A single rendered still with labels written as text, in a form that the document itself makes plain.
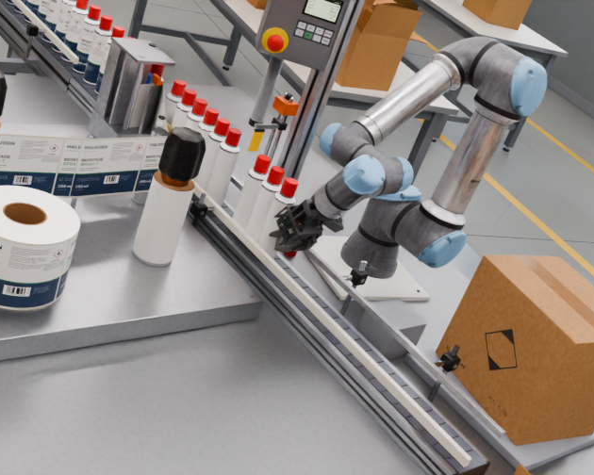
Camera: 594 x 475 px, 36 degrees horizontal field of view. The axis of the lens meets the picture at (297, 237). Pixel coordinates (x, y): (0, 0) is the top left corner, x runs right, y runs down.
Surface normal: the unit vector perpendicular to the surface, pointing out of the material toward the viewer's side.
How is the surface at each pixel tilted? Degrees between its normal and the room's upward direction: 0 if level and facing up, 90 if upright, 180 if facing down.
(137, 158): 90
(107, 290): 0
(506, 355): 90
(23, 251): 90
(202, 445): 0
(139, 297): 0
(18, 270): 90
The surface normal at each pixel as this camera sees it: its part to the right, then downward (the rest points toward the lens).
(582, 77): -0.85, -0.04
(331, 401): 0.32, -0.83
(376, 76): 0.50, 0.56
